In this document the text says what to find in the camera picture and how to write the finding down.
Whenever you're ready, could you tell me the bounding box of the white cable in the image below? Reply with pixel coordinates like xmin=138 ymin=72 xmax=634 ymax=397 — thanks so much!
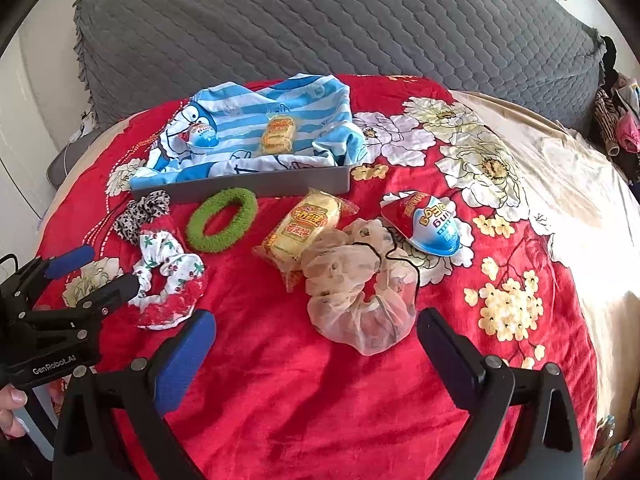
xmin=62 ymin=112 xmax=99 ymax=161

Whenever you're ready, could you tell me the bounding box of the pile of clothes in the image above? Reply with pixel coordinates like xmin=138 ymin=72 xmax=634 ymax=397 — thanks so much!
xmin=592 ymin=35 xmax=640 ymax=186

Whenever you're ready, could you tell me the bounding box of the red floral blanket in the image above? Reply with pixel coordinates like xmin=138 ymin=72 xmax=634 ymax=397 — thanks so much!
xmin=35 ymin=74 xmax=598 ymax=480

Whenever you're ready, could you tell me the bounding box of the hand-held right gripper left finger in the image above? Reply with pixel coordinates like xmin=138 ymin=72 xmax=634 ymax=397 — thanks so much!
xmin=52 ymin=308 xmax=217 ymax=480

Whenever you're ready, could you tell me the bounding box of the leopard print scrunchie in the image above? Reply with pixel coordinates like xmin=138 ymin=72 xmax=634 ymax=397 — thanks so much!
xmin=112 ymin=190 xmax=173 ymax=246

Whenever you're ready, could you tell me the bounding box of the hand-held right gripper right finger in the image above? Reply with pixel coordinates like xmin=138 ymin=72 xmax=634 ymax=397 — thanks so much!
xmin=416 ymin=307 xmax=586 ymax=480

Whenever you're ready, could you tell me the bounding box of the yellow snack cake packet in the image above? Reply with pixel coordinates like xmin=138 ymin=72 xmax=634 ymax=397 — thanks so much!
xmin=252 ymin=187 xmax=360 ymax=291
xmin=258 ymin=114 xmax=298 ymax=157

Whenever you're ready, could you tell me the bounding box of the cherry print scrunchie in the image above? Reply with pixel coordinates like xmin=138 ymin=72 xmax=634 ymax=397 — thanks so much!
xmin=129 ymin=227 xmax=207 ymax=331

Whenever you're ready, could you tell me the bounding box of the egg-shaped toy pack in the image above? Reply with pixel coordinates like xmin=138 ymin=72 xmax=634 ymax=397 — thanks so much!
xmin=179 ymin=121 xmax=219 ymax=152
xmin=381 ymin=190 xmax=461 ymax=256

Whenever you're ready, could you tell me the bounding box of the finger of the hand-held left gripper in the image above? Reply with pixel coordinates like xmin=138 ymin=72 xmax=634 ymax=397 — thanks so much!
xmin=35 ymin=273 xmax=141 ymax=334
xmin=14 ymin=246 xmax=96 ymax=286

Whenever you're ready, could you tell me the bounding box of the grey quilted cover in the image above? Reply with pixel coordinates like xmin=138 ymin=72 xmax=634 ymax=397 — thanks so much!
xmin=74 ymin=0 xmax=606 ymax=131

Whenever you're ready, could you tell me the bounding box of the beige sheer scrunchie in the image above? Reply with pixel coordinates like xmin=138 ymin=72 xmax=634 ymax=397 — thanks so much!
xmin=301 ymin=218 xmax=418 ymax=356

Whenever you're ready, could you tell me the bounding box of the blue striped cartoon towel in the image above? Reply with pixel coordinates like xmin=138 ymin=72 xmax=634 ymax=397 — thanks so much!
xmin=131 ymin=73 xmax=368 ymax=191

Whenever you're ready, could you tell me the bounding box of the grey rectangular tray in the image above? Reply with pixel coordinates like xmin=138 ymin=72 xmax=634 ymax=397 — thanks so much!
xmin=131 ymin=160 xmax=352 ymax=204

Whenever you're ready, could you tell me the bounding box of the green fuzzy scrunchie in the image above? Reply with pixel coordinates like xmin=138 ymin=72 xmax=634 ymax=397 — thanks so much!
xmin=186 ymin=186 xmax=259 ymax=254

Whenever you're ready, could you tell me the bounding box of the beige bed sheet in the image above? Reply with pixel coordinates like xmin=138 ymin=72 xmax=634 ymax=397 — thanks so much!
xmin=450 ymin=90 xmax=640 ymax=461

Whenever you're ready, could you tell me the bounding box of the grey cushion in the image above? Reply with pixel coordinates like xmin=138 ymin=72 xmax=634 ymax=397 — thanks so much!
xmin=46 ymin=130 xmax=101 ymax=190

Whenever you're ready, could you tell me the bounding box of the person's left hand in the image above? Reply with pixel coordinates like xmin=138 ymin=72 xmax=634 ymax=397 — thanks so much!
xmin=0 ymin=386 xmax=29 ymax=442

